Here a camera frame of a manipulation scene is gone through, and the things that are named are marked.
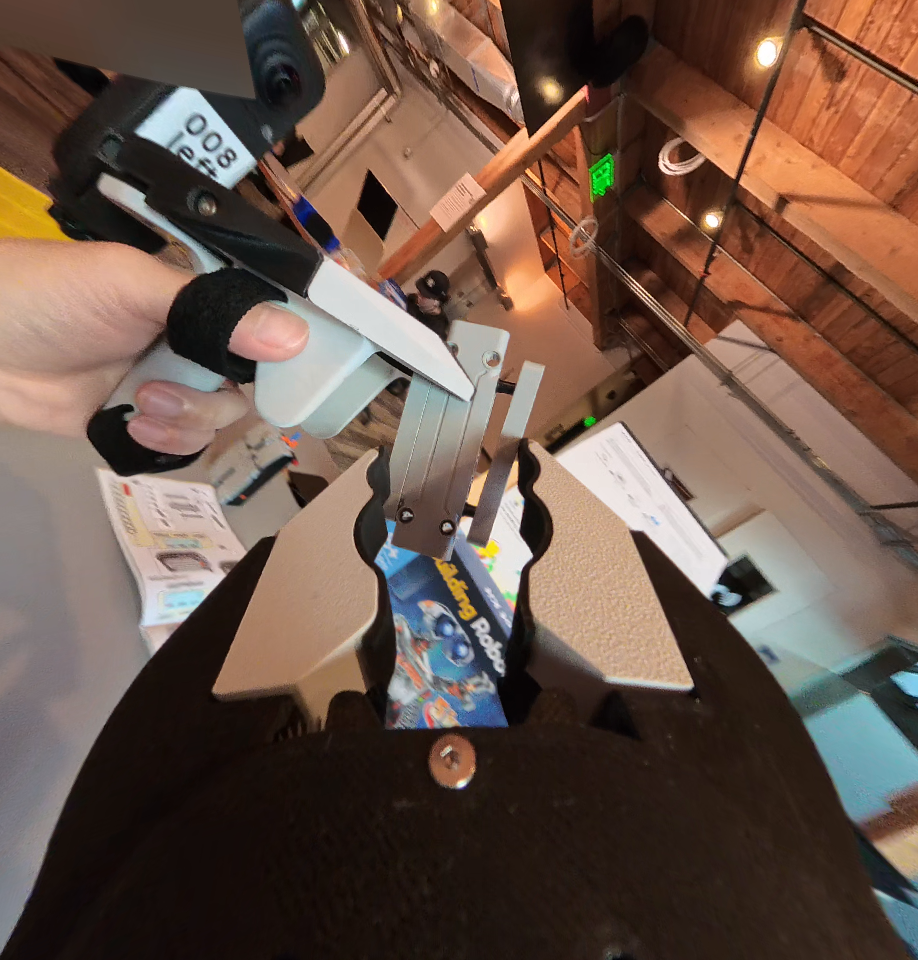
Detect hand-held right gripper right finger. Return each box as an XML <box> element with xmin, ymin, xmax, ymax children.
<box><xmin>504</xmin><ymin>439</ymin><xmax>694</xmax><ymax>691</ymax></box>

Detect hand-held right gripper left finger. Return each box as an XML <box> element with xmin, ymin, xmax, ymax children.
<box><xmin>213</xmin><ymin>447</ymin><xmax>392</xmax><ymax>710</ymax></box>

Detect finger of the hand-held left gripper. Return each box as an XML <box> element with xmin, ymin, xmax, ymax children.
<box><xmin>252</xmin><ymin>296</ymin><xmax>411</xmax><ymax>441</ymax></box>
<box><xmin>307</xmin><ymin>257</ymin><xmax>478</xmax><ymax>402</ymax></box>

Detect wide silver metal bracket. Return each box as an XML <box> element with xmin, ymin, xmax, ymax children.
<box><xmin>384</xmin><ymin>321</ymin><xmax>511</xmax><ymax>561</ymax></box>

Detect narrow silver metal strip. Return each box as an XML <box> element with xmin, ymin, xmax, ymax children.
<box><xmin>468</xmin><ymin>362</ymin><xmax>544</xmax><ymax>548</ymax></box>

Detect person's left hand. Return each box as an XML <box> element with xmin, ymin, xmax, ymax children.
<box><xmin>0</xmin><ymin>238</ymin><xmax>311</xmax><ymax>453</ymax></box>

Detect white orange toy parts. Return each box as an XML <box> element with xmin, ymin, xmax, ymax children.
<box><xmin>207</xmin><ymin>423</ymin><xmax>310</xmax><ymax>508</ymax></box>

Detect white printed board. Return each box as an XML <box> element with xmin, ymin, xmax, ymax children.
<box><xmin>555</xmin><ymin>422</ymin><xmax>730</xmax><ymax>598</ymax></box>

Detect white paper notice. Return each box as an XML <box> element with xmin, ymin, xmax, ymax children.
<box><xmin>430</xmin><ymin>172</ymin><xmax>481</xmax><ymax>233</ymax></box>

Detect blue toy robot box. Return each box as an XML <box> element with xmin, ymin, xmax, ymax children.
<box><xmin>384</xmin><ymin>517</ymin><xmax>531</xmax><ymax>730</ymax></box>

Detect printed instruction sheet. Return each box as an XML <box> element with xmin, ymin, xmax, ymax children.
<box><xmin>95</xmin><ymin>467</ymin><xmax>247</xmax><ymax>629</ymax></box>

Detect yellow plastic item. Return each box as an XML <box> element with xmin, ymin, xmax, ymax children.
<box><xmin>0</xmin><ymin>153</ymin><xmax>73</xmax><ymax>243</ymax></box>

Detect wooden post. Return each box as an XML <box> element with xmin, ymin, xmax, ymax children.
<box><xmin>376</xmin><ymin>86</ymin><xmax>591</xmax><ymax>282</ymax></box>

